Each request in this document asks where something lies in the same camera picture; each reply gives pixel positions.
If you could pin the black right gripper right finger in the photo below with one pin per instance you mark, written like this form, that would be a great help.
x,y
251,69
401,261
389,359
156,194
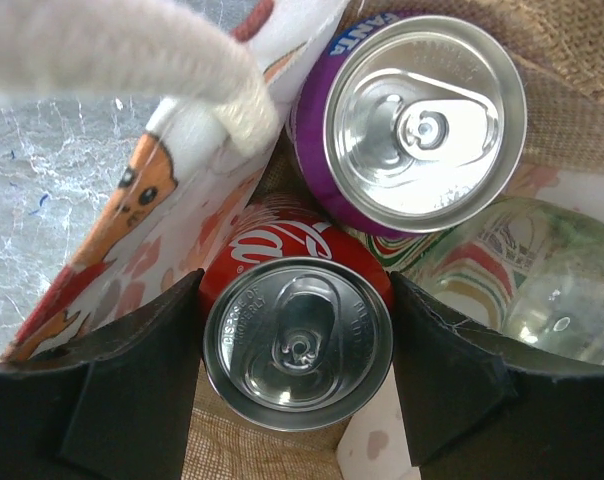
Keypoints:
x,y
479,405

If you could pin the brown canvas bag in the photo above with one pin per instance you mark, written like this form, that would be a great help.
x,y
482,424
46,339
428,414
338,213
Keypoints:
x,y
59,159

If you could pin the purple soda can in bag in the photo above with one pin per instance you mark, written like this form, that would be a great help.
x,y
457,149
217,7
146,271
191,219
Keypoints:
x,y
409,124

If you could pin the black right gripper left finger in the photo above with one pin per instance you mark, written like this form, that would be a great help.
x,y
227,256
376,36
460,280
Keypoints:
x,y
114,404

